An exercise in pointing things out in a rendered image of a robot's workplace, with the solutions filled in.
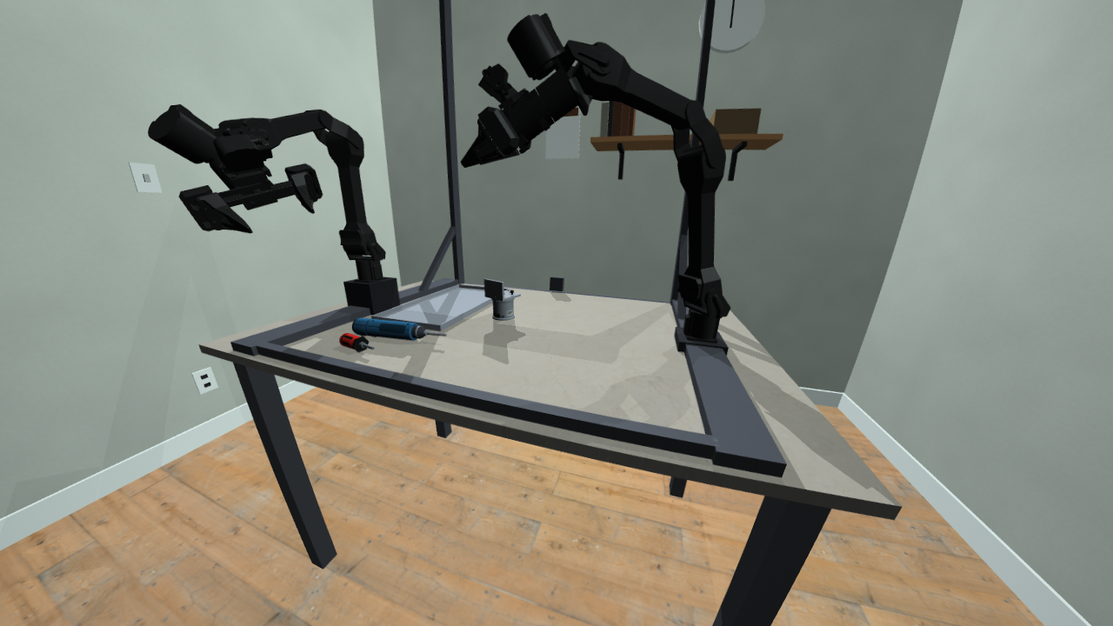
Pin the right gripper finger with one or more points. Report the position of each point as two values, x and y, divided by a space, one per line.
220 215
303 184

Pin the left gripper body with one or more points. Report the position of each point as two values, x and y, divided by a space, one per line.
528 118

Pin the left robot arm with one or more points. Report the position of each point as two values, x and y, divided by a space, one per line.
603 74

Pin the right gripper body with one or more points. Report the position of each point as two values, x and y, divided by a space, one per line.
252 189

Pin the red screwdriver handle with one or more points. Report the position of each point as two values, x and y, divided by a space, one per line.
354 342

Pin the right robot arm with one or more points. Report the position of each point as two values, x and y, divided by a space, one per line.
182 132

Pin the grey cylinder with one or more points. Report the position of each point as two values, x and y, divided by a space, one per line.
503 310

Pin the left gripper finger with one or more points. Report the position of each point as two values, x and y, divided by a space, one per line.
482 150
512 154

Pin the grey l-shaped bracket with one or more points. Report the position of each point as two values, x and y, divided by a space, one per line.
495 290

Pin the blue cylindrical tool barrel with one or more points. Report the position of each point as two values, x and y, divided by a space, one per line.
390 329

